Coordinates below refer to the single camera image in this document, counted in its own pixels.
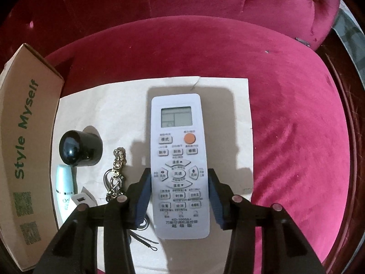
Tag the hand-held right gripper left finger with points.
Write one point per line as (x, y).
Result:
(144, 197)

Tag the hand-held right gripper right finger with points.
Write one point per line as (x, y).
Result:
(215, 202)

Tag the black round jar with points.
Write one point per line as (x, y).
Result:
(85, 145)

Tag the white remote control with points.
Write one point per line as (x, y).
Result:
(176, 125)

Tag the cardboard box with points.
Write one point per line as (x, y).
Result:
(17, 120)

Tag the white charger plug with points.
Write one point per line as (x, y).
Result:
(81, 198)

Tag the light blue bottle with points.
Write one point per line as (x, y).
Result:
(64, 182)

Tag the beige paper sheet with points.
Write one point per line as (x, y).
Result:
(114, 105)

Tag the red velvet sofa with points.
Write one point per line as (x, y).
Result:
(199, 48)

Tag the grey patterned cloth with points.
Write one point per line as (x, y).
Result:
(348, 34)

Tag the small metal bracket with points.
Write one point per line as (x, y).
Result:
(302, 42)

